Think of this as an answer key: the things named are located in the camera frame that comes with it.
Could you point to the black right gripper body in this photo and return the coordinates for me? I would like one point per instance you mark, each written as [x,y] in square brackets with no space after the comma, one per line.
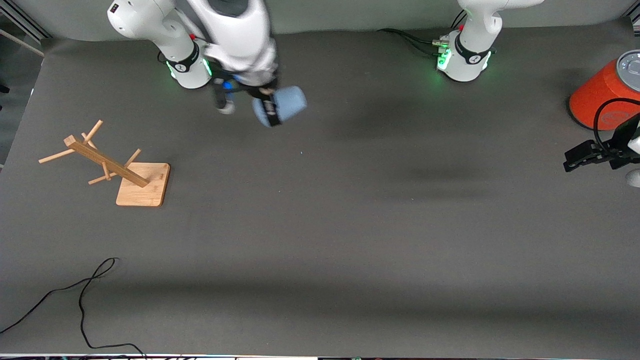
[261,92]

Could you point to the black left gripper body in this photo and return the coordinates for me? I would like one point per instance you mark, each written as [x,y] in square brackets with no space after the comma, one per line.
[619,148]

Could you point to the light blue plastic cup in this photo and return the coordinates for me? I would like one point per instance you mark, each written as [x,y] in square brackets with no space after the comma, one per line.
[287,102]

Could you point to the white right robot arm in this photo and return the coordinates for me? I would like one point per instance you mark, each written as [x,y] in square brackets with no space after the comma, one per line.
[235,35]

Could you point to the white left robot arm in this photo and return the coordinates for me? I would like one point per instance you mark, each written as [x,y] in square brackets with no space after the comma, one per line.
[475,30]

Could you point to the wooden cup rack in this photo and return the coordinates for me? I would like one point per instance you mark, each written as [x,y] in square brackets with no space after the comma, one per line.
[142,187]

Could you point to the orange cylindrical can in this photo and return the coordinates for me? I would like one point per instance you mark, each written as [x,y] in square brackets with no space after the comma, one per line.
[597,97]

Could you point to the dark grey table cloth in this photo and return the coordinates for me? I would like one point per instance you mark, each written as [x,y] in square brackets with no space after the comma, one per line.
[320,250]

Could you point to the aluminium frame rail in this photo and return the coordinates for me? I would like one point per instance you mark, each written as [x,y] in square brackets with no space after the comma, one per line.
[635,19]
[35,27]

